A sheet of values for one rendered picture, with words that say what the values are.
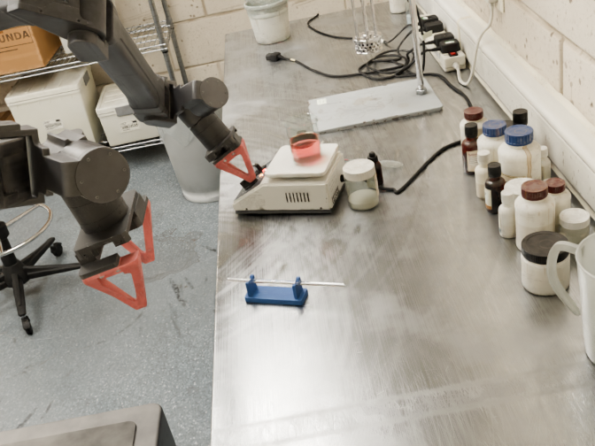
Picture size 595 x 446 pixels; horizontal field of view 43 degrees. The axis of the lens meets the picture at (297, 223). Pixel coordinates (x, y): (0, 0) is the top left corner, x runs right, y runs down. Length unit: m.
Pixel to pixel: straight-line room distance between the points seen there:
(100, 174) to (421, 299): 0.57
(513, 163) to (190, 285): 1.60
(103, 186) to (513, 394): 0.56
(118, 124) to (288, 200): 2.24
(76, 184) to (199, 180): 2.37
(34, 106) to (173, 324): 1.50
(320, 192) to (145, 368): 1.17
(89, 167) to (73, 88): 2.81
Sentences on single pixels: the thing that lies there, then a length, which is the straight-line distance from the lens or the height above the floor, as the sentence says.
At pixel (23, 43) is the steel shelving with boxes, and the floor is 0.68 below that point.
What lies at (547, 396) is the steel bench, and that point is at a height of 0.75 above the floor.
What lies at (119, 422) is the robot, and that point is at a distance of 1.70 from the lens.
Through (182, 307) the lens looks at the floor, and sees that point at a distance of 2.59.
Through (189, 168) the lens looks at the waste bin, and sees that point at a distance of 3.11.
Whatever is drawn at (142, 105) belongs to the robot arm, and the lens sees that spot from 1.34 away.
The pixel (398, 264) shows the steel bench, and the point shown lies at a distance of 1.25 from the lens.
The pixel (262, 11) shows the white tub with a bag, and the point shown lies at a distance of 2.40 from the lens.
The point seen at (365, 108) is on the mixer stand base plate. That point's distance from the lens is 1.81.
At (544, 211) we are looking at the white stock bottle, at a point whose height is 0.83.
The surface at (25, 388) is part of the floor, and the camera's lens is 2.53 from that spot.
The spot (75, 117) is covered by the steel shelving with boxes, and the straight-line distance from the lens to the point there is 3.64.
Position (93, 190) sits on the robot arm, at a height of 1.14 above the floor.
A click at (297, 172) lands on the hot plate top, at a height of 0.84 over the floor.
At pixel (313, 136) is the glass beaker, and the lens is 1.38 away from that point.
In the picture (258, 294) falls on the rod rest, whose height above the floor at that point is 0.76.
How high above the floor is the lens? 1.46
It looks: 30 degrees down
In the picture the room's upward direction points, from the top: 12 degrees counter-clockwise
